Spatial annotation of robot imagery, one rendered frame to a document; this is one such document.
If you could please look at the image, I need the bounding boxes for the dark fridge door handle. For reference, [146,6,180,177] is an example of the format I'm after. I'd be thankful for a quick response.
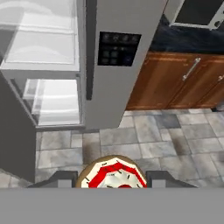
[85,0,98,101]

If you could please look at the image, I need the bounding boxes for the red and white frosted cupcake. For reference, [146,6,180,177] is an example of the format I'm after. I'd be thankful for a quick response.
[74,154,149,189]

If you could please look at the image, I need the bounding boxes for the grey fridge door with panel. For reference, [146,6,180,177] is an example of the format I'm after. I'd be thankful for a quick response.
[84,0,170,130]

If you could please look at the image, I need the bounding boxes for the brown wooden cupboard door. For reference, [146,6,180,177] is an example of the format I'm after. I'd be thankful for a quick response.
[125,52,205,111]
[167,55,224,109]

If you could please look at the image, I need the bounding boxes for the grey fridge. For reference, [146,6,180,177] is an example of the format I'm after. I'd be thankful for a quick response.
[0,0,88,131]

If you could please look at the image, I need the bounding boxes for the open grey fridge door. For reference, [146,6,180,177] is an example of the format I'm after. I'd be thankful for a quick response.
[0,70,37,184]

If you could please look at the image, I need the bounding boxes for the silver microwave oven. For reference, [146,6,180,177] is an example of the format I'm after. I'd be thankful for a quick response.
[163,0,224,31]

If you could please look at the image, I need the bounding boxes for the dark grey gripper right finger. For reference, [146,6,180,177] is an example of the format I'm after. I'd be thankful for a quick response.
[145,171,197,189]

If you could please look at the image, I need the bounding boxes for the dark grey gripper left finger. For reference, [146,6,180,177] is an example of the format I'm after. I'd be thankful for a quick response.
[28,171,79,189]

